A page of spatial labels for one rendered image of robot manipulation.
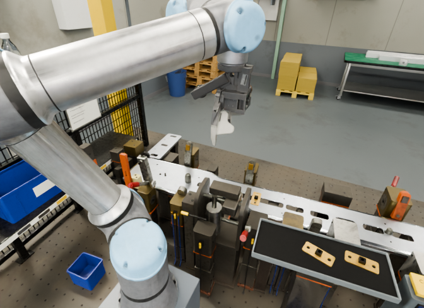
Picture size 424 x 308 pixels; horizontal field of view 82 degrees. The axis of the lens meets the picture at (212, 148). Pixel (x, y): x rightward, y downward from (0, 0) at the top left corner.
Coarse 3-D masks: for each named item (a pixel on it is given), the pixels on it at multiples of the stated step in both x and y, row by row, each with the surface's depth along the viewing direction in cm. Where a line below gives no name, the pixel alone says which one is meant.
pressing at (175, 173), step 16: (160, 160) 136; (160, 176) 124; (176, 176) 124; (192, 176) 124; (208, 176) 125; (272, 192) 115; (256, 208) 106; (272, 208) 106; (304, 208) 107; (320, 208) 107; (336, 208) 107; (304, 224) 99; (368, 224) 100; (384, 224) 100; (400, 224) 101; (368, 240) 93; (384, 240) 93; (400, 240) 94; (416, 240) 94
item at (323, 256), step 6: (306, 246) 71; (312, 246) 71; (306, 252) 70; (312, 252) 70; (318, 252) 69; (324, 252) 70; (318, 258) 68; (324, 258) 68; (330, 258) 68; (330, 264) 67
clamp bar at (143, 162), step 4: (144, 152) 102; (140, 156) 101; (144, 156) 101; (148, 156) 103; (140, 160) 99; (144, 160) 99; (140, 164) 101; (144, 164) 100; (148, 164) 103; (140, 168) 103; (144, 168) 102; (148, 168) 103; (144, 172) 104; (148, 172) 104; (144, 176) 106; (148, 176) 105; (144, 180) 108; (148, 180) 107; (152, 180) 108
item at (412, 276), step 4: (412, 276) 65; (416, 276) 65; (420, 276) 65; (412, 280) 64; (416, 280) 64; (420, 280) 64; (412, 284) 64; (416, 284) 63; (420, 284) 63; (416, 288) 62; (420, 288) 62; (416, 292) 61; (420, 292) 61; (420, 296) 61
